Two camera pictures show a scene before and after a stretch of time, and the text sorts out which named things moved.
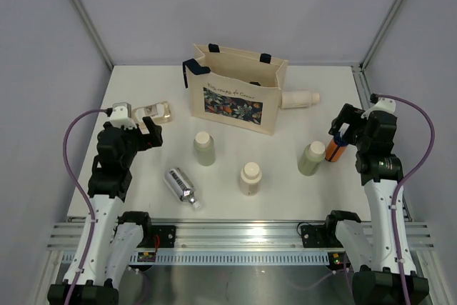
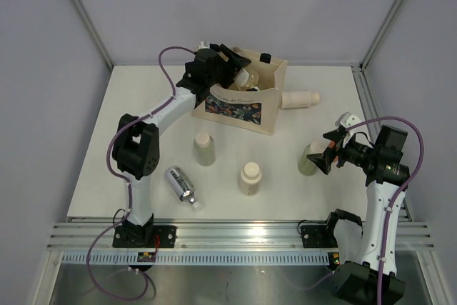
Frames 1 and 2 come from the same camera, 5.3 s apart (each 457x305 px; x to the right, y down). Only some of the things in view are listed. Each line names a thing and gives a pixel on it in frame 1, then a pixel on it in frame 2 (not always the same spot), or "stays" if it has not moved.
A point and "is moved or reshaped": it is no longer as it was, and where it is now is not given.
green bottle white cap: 203,144 stays
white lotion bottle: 298,98 stays
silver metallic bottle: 183,188 stays
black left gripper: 146,139 -> 231,66
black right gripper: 350,115 -> 325,159
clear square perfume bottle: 159,113 is moved or reshaped
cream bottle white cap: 250,178 stays
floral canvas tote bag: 239,91 stays
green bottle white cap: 312,156 stays
